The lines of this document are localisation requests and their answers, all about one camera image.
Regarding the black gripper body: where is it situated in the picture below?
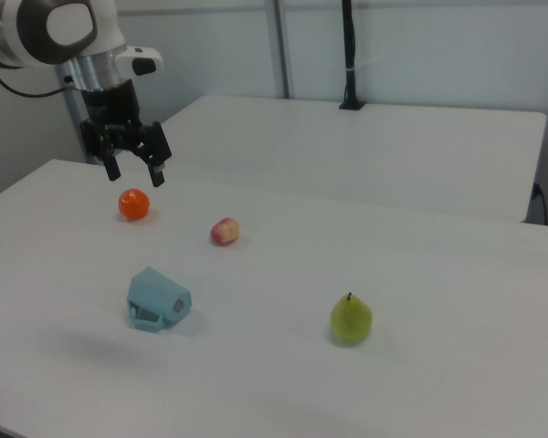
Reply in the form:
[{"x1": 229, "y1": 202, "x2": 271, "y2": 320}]
[{"x1": 79, "y1": 78, "x2": 173, "y2": 167}]

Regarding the black pole with base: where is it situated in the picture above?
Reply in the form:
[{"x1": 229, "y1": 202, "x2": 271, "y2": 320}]
[{"x1": 338, "y1": 0, "x2": 365, "y2": 111}]

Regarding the white rear table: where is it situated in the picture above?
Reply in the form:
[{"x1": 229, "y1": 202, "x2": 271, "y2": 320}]
[{"x1": 112, "y1": 94, "x2": 548, "y2": 224}]

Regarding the grey metal wall post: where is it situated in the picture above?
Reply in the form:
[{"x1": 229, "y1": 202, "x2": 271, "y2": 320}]
[{"x1": 270, "y1": 0, "x2": 296, "y2": 99}]

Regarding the red yellow toy apple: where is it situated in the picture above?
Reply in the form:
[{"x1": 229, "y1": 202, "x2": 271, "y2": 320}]
[{"x1": 209, "y1": 217, "x2": 242, "y2": 246}]

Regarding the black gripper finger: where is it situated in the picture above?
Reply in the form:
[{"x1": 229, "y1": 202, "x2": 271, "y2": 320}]
[
  {"x1": 145, "y1": 157, "x2": 166, "y2": 188},
  {"x1": 101, "y1": 153, "x2": 121, "y2": 183}
]

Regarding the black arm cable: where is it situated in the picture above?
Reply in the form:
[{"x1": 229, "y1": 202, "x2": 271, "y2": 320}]
[{"x1": 0, "y1": 68, "x2": 84, "y2": 99}]

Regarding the light blue faceted mug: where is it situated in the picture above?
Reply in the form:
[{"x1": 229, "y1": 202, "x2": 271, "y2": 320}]
[{"x1": 126, "y1": 266, "x2": 194, "y2": 331}]

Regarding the grey metal support column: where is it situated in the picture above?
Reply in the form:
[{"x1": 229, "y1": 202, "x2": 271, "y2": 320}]
[{"x1": 57, "y1": 61, "x2": 102, "y2": 164}]

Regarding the green toy pear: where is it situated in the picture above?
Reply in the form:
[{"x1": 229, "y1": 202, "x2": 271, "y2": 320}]
[{"x1": 330, "y1": 291, "x2": 374, "y2": 344}]

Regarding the orange toy fruit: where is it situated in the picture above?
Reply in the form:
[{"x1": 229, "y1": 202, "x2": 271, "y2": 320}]
[{"x1": 118, "y1": 187, "x2": 152, "y2": 222}]

